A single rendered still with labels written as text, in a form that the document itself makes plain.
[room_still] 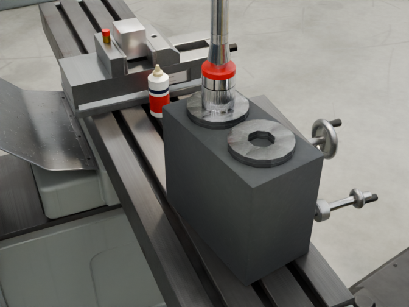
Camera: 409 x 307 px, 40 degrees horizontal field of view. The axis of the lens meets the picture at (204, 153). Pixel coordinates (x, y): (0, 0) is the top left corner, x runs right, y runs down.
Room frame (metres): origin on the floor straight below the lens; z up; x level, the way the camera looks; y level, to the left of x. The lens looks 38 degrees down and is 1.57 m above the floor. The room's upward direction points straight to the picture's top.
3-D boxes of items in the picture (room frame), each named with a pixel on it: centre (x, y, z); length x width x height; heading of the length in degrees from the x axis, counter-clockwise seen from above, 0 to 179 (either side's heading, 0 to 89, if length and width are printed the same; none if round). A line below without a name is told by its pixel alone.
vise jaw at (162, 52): (1.08, 0.10, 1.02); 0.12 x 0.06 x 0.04; 24
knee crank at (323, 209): (1.14, -0.39, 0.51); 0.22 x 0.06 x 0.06; 113
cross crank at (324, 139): (1.26, -0.30, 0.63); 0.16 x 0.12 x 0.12; 113
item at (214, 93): (0.68, -0.02, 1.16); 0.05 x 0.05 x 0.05
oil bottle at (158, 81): (0.95, 0.09, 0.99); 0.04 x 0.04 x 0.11
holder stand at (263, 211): (0.63, -0.05, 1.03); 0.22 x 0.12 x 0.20; 34
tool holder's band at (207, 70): (0.68, -0.02, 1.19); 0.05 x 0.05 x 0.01
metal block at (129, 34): (1.06, 0.15, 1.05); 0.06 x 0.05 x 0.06; 24
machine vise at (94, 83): (1.07, 0.13, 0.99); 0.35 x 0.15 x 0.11; 114
